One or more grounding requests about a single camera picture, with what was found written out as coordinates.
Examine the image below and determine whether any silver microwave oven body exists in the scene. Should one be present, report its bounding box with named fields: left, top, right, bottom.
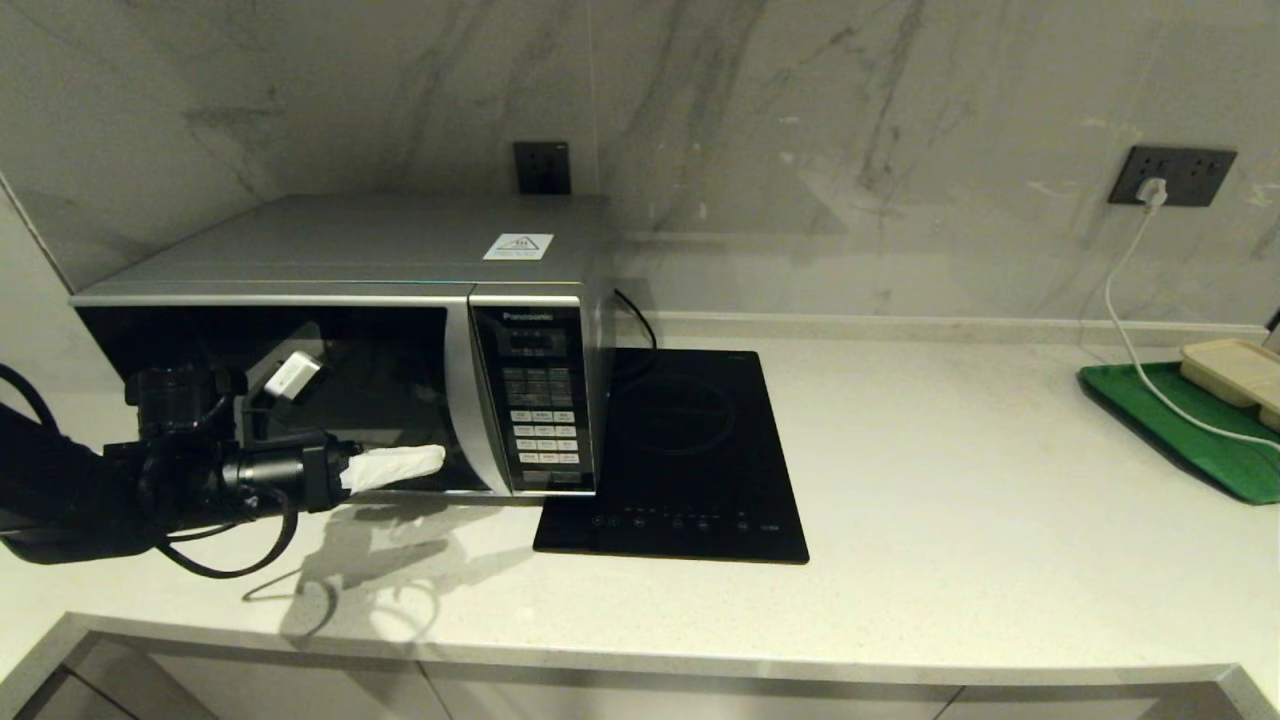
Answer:
left=68, top=194, right=616, bottom=498

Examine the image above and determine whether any black induction cooktop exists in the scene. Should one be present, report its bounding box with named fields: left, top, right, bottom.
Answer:
left=533, top=348, right=810, bottom=564

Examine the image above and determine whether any grey cabinet door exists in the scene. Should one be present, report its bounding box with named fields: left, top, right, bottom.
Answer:
left=65, top=635, right=441, bottom=720
left=420, top=660, right=966, bottom=720

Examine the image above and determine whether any black glass microwave door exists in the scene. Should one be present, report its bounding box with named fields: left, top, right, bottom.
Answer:
left=72, top=298, right=513, bottom=496

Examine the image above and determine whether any green plastic tray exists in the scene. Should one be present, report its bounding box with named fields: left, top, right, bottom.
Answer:
left=1078, top=361, right=1280, bottom=505

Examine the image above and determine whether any white power cable with plug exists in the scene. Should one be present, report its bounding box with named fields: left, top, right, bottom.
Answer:
left=1102, top=176, right=1280, bottom=453

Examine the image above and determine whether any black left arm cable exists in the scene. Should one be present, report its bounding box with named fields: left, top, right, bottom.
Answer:
left=150, top=485, right=301, bottom=581

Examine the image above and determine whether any beige lunch box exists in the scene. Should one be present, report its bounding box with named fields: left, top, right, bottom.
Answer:
left=1180, top=338, right=1280, bottom=433

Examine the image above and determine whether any white warning sticker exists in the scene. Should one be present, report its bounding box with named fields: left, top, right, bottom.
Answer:
left=483, top=233, right=554, bottom=261

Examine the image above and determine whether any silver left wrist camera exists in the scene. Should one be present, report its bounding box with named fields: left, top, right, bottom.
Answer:
left=264, top=351, right=324, bottom=404

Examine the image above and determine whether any black wide wall socket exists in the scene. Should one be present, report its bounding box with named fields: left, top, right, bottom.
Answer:
left=1108, top=145, right=1238, bottom=208

